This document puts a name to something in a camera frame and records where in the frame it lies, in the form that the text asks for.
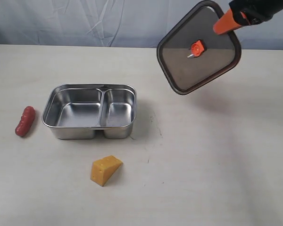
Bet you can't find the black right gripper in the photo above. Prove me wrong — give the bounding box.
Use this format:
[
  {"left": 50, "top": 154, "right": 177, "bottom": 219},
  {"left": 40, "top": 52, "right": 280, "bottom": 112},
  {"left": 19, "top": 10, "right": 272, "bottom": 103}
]
[{"left": 213, "top": 0, "right": 283, "bottom": 35}]

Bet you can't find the dark transparent box lid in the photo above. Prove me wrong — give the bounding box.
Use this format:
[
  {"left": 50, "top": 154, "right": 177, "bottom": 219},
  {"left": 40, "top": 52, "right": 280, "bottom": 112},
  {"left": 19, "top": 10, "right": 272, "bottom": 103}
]
[{"left": 157, "top": 0, "right": 241, "bottom": 95}]

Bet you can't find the yellow toy cheese wedge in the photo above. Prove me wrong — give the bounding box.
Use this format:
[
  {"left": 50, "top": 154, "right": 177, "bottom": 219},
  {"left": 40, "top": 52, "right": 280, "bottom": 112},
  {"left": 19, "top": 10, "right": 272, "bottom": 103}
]
[{"left": 90, "top": 155, "right": 123, "bottom": 186}]

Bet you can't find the red toy sausage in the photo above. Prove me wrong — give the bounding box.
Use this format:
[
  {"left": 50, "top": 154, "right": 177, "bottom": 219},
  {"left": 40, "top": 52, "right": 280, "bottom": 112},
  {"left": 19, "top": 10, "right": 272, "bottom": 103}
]
[{"left": 15, "top": 106, "right": 36, "bottom": 137}]

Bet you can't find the blue-grey backdrop cloth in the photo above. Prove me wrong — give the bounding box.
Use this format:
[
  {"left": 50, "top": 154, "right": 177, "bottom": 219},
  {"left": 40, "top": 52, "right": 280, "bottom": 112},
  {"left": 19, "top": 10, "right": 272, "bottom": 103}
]
[{"left": 0, "top": 0, "right": 283, "bottom": 51}]

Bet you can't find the stainless steel lunch box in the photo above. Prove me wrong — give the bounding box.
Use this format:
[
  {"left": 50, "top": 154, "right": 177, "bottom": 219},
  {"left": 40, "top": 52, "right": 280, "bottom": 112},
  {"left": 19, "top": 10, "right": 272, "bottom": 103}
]
[{"left": 42, "top": 84, "right": 137, "bottom": 139}]

